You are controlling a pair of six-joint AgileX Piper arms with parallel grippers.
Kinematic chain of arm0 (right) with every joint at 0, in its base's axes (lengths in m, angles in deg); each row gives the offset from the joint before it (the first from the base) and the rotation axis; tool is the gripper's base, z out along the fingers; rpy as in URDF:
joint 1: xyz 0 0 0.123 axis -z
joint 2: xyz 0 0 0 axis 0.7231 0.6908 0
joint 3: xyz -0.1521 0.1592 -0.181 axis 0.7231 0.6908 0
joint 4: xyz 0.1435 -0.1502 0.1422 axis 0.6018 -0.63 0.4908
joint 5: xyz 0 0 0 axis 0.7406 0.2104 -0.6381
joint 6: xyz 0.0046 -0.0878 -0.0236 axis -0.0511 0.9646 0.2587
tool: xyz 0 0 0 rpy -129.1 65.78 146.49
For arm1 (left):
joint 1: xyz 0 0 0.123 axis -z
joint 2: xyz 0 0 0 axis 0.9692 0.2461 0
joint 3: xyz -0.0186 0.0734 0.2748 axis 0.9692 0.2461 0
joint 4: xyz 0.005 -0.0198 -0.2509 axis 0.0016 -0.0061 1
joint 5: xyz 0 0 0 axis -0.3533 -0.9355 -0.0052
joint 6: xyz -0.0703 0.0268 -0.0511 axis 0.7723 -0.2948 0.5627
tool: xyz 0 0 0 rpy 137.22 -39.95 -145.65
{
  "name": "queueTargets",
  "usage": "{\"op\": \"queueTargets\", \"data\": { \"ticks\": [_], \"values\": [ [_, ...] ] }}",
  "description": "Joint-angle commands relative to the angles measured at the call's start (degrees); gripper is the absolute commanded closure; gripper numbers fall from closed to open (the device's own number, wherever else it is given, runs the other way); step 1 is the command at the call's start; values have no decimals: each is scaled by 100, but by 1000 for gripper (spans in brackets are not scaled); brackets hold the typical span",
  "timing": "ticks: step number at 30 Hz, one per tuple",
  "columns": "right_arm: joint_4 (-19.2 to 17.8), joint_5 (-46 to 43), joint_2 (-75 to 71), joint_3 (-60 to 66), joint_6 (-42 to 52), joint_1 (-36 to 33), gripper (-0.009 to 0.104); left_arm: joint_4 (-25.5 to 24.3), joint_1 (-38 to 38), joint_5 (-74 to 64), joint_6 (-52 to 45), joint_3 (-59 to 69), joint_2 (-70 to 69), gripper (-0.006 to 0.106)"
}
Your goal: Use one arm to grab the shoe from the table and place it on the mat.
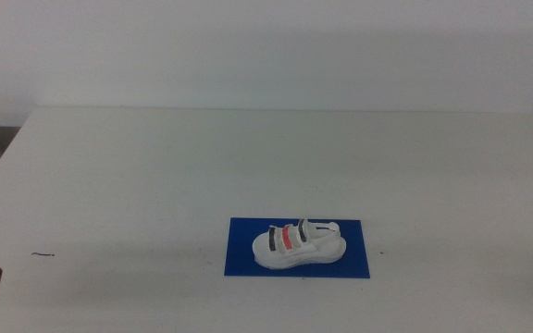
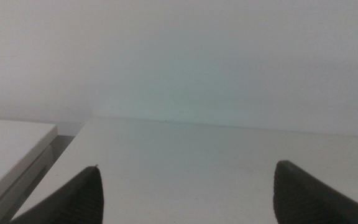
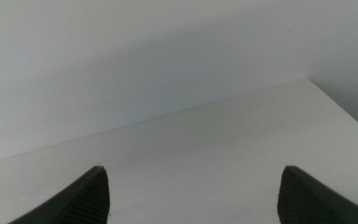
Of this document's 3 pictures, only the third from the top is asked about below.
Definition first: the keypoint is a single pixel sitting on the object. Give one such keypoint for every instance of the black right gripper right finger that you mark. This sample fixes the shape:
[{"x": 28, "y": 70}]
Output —
[{"x": 306, "y": 202}]

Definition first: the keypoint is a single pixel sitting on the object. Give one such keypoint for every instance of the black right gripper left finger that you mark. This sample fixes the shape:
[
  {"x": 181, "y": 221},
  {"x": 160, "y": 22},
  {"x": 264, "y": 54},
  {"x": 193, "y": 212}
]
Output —
[{"x": 85, "y": 202}]

